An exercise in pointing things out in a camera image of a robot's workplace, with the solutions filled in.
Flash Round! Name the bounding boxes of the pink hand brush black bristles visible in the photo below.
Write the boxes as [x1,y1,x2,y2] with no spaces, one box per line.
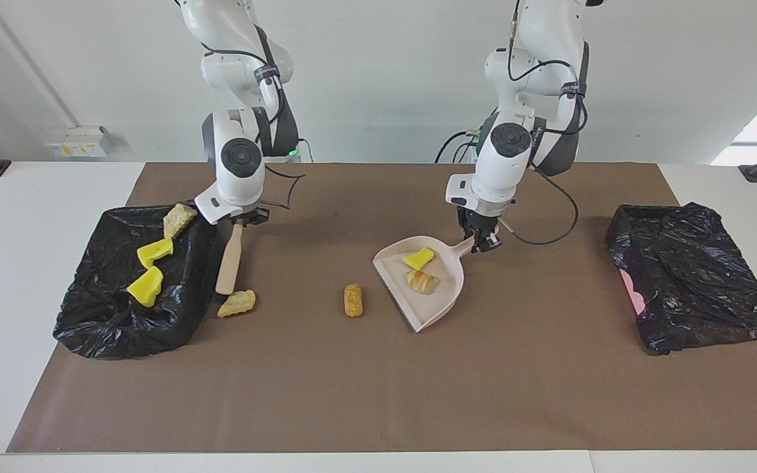
[215,220,246,296]

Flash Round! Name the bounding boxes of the notched yellow sponge piece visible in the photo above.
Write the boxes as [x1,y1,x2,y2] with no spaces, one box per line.
[137,238,175,269]

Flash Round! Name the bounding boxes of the white wall socket box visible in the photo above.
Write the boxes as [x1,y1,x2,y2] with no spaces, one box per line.
[45,126,114,158]

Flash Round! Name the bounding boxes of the brown table mat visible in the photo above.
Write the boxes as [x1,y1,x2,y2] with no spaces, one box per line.
[6,162,757,454]

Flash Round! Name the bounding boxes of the black base cable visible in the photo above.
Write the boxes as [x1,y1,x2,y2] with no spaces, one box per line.
[434,128,484,163]

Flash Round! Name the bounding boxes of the beige dumpling toy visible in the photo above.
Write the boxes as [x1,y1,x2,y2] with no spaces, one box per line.
[217,290,256,319]

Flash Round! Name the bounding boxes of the beige bread chunk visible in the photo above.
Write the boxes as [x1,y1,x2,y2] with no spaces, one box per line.
[163,202,199,239]

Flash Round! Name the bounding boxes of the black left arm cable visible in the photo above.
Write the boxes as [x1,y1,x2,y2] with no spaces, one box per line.
[498,0,591,248]

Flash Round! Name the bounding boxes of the brown fried nugget toy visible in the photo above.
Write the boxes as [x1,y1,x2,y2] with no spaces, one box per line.
[344,283,365,318]

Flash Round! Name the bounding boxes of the pink plastic bin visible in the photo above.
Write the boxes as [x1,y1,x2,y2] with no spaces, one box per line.
[620,268,647,316]

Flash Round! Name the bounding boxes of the large yellow sponge piece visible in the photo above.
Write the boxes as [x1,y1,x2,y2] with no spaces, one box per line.
[127,265,165,308]

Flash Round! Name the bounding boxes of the black bag lined bin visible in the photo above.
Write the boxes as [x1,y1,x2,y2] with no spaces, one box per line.
[53,202,225,359]

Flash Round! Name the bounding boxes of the small yellow sponge piece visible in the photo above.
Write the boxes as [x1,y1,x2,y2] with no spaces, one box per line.
[401,248,436,271]

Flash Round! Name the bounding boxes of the pink plastic dustpan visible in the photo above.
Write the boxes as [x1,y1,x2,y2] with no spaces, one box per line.
[372,236,478,333]

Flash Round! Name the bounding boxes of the black trash bag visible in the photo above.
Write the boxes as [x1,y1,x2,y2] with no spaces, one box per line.
[605,202,757,356]

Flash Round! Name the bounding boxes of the striped croissant toy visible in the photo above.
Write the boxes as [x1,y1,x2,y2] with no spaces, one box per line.
[406,269,441,296]

